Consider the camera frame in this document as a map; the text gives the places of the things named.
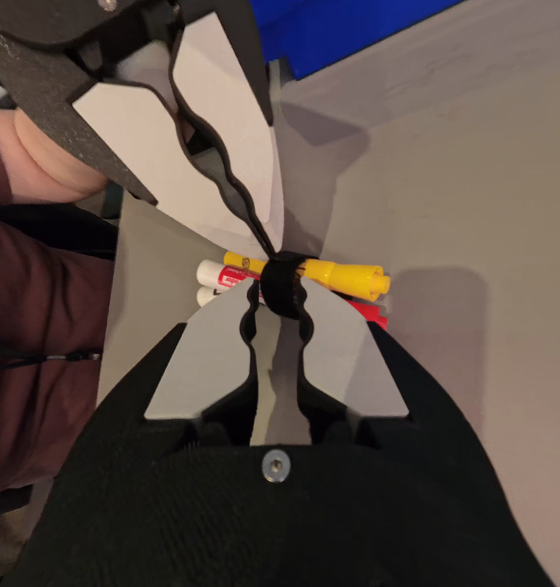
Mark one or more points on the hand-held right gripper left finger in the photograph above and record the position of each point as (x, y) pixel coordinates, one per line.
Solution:
(206, 367)

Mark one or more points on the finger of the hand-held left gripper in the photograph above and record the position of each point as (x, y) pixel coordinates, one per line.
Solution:
(138, 151)
(234, 101)

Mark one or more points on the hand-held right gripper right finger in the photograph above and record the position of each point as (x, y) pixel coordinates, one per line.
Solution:
(348, 367)

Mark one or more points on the black dry-erase marker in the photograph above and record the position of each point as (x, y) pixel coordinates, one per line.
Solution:
(206, 296)

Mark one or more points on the red dry-erase marker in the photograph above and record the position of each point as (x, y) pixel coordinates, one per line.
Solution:
(234, 277)

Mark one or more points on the black hook-and-loop tie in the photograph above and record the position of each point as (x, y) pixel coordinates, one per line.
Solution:
(280, 289)

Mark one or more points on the blue plastic bin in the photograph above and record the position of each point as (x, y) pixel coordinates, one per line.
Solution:
(335, 27)

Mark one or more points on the person's left hand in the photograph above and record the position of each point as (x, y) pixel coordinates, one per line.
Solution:
(46, 169)

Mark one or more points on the person's black garment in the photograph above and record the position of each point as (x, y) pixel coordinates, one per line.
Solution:
(55, 229)

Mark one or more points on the person's maroon clothing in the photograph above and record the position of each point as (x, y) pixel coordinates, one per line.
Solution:
(37, 321)

